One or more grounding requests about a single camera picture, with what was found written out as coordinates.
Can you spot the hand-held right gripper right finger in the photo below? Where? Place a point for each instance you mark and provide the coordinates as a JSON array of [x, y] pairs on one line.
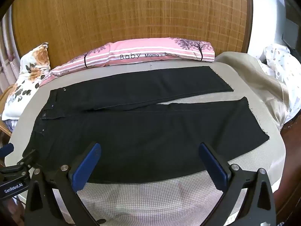
[[211, 167]]

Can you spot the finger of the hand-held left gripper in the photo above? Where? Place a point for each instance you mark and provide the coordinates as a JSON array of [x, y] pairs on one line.
[[28, 159], [6, 150]]

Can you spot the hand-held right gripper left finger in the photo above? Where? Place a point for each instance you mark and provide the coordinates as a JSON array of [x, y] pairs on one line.
[[87, 166]]

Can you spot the black pants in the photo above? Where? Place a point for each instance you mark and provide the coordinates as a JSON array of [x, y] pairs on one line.
[[145, 131]]

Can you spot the wooden chair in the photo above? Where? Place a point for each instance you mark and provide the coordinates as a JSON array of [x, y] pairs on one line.
[[6, 124]]

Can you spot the grey woven bed mat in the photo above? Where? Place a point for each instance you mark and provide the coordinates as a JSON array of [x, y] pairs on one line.
[[258, 160]]

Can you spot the white floral pillow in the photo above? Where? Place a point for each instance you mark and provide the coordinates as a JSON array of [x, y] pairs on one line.
[[25, 80]]

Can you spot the pale pink curtain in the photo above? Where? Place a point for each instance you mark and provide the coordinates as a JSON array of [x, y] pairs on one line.
[[8, 58]]

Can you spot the beige quilted blanket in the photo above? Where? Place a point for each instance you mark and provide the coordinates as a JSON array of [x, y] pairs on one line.
[[263, 80]]

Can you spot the white dotted cloth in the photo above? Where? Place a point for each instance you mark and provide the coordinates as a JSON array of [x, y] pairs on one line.
[[284, 70]]

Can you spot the pink striped pillow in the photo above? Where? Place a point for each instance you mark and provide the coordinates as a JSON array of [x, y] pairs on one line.
[[145, 53]]

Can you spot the wooden bamboo headboard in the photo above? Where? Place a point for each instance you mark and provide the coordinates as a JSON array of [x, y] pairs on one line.
[[131, 11]]

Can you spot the dark wooden bed frame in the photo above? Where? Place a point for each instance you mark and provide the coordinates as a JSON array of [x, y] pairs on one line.
[[291, 160]]

